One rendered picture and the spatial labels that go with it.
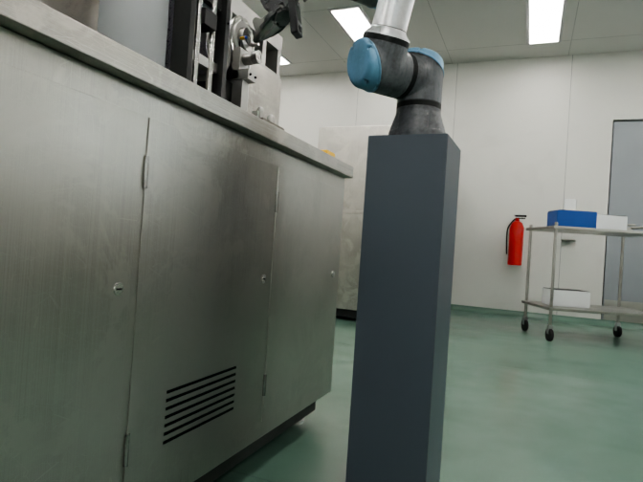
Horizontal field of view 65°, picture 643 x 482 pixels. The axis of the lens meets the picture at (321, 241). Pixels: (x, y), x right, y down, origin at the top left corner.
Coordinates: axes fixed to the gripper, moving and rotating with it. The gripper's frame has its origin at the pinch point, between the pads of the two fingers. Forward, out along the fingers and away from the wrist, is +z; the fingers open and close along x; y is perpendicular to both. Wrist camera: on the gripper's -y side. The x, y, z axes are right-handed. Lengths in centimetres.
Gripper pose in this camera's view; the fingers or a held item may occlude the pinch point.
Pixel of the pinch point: (257, 40)
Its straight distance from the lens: 175.8
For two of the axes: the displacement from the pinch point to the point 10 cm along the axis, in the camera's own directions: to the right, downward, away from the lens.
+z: -7.5, 6.0, 2.8
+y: -5.4, -8.0, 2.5
